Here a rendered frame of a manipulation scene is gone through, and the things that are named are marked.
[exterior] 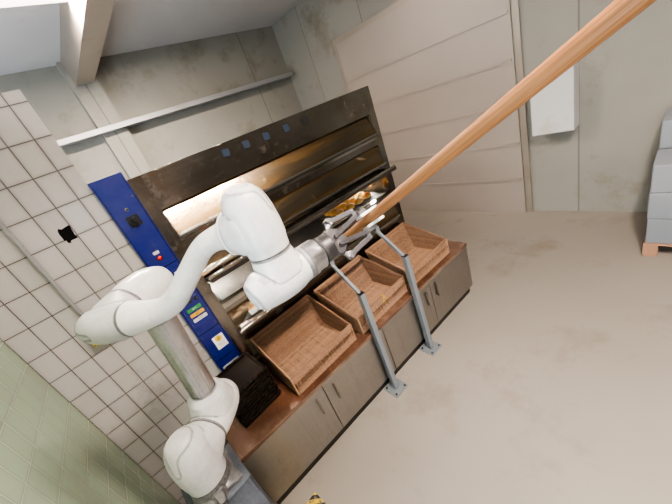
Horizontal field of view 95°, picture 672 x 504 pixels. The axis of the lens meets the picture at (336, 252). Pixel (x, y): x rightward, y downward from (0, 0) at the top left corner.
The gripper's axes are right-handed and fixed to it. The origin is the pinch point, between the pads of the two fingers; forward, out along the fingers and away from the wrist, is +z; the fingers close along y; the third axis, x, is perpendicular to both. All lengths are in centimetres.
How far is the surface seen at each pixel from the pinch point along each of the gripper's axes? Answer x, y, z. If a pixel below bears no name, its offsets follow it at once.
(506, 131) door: -136, 1, 340
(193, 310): -141, -22, -48
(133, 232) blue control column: -113, -73, -51
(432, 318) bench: -149, 96, 102
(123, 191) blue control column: -103, -91, -43
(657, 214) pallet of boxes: -44, 130, 271
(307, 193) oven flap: -131, -49, 63
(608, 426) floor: -53, 173, 88
